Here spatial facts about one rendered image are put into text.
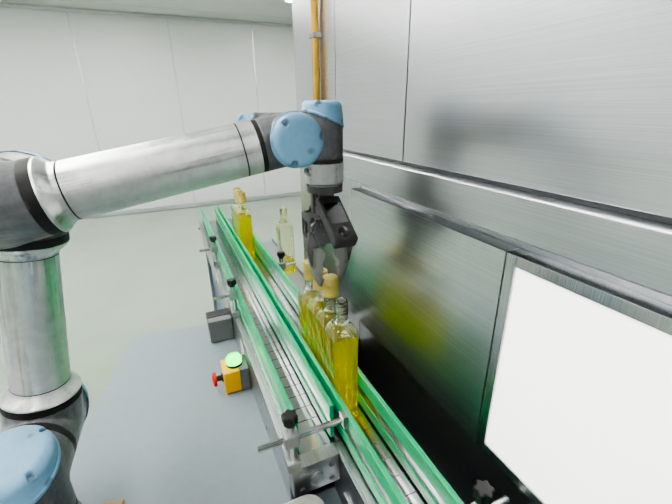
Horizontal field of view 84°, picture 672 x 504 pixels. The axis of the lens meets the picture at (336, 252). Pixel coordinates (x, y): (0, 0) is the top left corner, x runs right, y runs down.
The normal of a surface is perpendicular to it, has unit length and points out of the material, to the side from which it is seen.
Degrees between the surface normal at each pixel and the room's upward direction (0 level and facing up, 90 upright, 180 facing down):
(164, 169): 84
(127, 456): 0
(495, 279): 90
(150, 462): 0
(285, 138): 89
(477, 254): 90
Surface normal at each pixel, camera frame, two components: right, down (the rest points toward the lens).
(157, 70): 0.41, 0.33
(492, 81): -0.91, 0.16
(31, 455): 0.03, -0.88
